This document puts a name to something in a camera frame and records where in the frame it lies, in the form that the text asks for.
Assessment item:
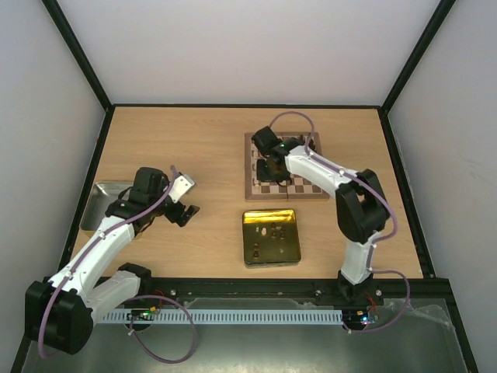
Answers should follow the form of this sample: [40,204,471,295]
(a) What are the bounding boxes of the wooden chess board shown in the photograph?
[245,133,329,201]

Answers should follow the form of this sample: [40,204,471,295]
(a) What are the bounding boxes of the dark chess pieces in tin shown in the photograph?
[252,222,286,261]

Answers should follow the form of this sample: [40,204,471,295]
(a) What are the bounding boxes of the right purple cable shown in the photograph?
[268,111,399,273]

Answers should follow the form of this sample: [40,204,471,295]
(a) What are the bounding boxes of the silver metal tray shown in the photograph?
[80,181,133,238]

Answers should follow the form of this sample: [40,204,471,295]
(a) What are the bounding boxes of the purple cable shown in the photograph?
[37,165,183,359]
[268,111,399,273]

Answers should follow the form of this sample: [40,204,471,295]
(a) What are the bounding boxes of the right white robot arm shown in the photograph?
[250,126,391,305]

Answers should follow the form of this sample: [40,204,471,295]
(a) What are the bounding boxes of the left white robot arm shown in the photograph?
[25,167,199,359]

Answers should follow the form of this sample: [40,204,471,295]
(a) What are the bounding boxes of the gold metal tin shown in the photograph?
[242,209,301,268]

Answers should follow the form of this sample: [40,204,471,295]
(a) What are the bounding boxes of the white slotted cable duct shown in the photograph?
[101,309,342,326]

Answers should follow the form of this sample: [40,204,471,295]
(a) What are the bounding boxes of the black aluminium frame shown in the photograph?
[7,0,482,373]

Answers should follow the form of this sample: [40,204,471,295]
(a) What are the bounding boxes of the metal base plate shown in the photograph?
[13,300,467,372]

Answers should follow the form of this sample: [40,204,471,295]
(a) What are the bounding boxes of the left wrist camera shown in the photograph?
[169,174,196,203]

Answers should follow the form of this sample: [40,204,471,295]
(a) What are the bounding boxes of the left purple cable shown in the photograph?
[37,165,183,359]

